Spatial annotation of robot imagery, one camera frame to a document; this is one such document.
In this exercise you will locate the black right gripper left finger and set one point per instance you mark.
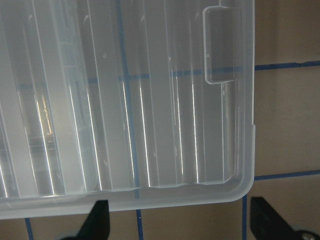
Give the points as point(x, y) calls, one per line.
point(97, 224)

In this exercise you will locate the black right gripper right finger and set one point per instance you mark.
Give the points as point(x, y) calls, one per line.
point(266, 223)

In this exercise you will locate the clear plastic box lid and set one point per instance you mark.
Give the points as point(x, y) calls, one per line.
point(144, 103)

